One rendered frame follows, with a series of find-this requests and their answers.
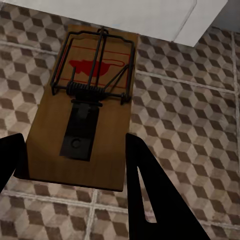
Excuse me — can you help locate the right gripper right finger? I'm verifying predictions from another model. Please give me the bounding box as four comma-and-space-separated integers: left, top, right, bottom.
125, 133, 211, 240

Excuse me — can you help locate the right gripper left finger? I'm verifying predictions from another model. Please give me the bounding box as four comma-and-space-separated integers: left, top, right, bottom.
0, 133, 25, 193

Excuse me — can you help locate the mousetrap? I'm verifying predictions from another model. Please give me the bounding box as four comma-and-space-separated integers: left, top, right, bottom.
13, 23, 139, 192

